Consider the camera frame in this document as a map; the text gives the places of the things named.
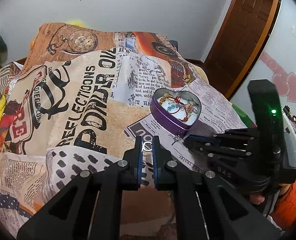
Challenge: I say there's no small silver charm pendant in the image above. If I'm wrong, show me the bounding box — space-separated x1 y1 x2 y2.
172 135 188 145

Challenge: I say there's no red gold beaded bracelet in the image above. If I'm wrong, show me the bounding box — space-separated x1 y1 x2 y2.
159 93 199 123

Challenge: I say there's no right hand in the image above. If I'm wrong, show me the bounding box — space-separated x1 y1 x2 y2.
248 191 283 205

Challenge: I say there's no colourful fleece blanket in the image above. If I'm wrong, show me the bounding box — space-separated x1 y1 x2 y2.
194 64 256 128

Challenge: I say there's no purple heart-shaped tin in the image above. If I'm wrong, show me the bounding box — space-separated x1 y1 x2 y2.
150 88 202 137

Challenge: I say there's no newspaper print bedspread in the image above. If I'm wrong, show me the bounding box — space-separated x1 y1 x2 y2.
0 23 245 237

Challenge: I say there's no white wardrobe sliding door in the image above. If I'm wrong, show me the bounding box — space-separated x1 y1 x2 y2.
229 0 296 140

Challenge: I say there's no brown wooden door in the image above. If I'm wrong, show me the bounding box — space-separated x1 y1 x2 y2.
203 0 277 98

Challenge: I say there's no yellow curved headrest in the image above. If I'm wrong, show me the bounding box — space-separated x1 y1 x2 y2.
67 20 87 28

